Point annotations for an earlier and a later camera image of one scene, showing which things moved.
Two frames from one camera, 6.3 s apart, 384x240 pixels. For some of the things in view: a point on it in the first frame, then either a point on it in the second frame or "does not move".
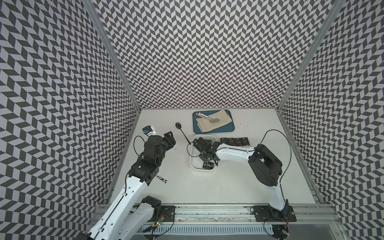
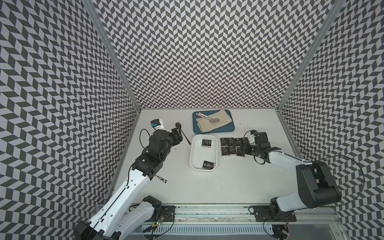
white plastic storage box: [196, 161] does not move
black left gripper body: [164, 146] does not move
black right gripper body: [204, 158] → [253, 149]
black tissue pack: [238, 141] does not move
